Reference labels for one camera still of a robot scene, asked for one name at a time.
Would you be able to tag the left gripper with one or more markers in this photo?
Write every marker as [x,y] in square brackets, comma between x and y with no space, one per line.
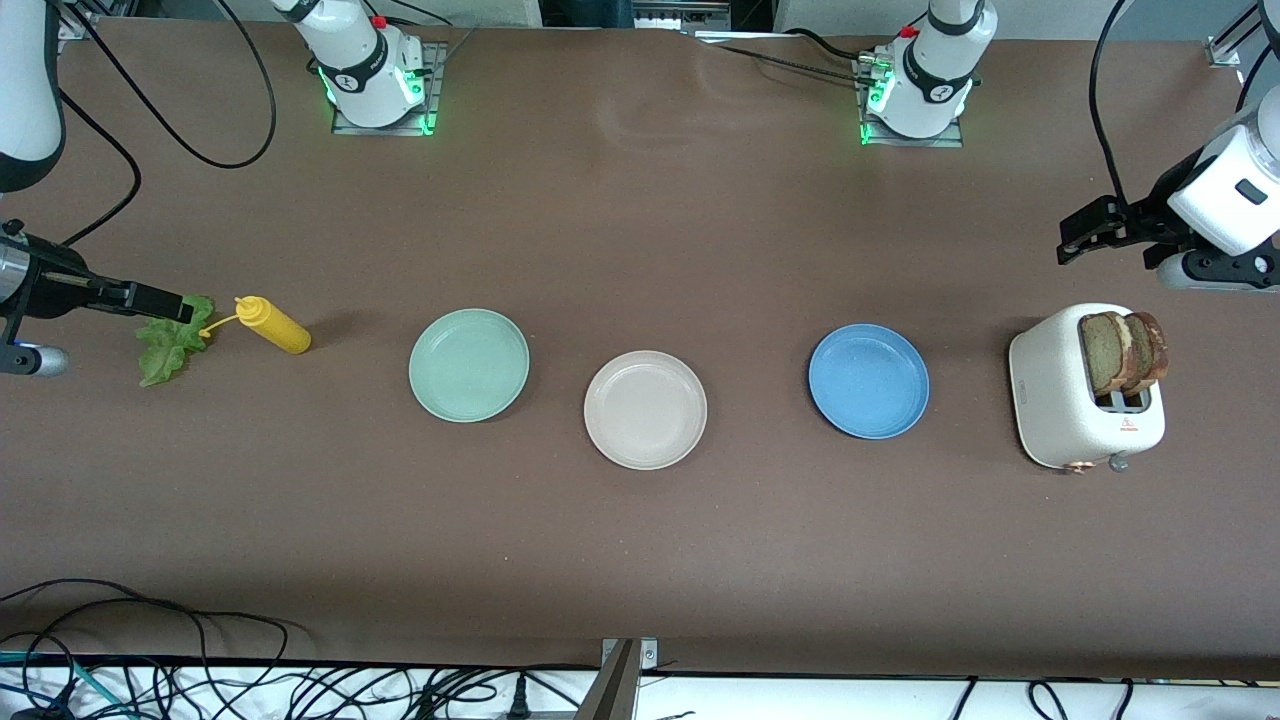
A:
[1143,219]

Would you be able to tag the yellow mustard squeeze bottle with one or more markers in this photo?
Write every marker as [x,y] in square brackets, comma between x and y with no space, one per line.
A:
[280,333]

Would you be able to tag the blue plate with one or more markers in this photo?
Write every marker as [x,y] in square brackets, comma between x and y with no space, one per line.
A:
[868,382]

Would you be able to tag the grey metal bracket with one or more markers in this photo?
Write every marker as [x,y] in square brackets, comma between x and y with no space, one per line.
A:
[620,690]

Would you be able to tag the aluminium frame profile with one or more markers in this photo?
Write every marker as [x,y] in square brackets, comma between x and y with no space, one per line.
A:
[1225,50]
[75,25]

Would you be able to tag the white toaster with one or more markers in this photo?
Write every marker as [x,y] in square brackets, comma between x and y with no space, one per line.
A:
[1050,400]

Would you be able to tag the green plate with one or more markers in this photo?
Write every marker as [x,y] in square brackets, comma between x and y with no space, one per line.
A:
[468,365]

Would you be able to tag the grey power strip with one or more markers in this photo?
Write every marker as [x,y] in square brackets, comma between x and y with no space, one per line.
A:
[680,12]

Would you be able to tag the green lettuce leaf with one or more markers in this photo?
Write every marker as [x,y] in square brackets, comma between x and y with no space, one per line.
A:
[165,355]

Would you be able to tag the black power plug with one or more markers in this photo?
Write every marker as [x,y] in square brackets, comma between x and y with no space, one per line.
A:
[519,700]

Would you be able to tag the beige plate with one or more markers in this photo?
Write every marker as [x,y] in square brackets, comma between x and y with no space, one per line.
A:
[645,410]

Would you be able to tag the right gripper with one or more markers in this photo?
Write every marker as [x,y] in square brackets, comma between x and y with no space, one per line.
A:
[45,290]

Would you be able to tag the brown bread slice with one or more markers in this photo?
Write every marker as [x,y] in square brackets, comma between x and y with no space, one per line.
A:
[1150,350]
[1098,350]

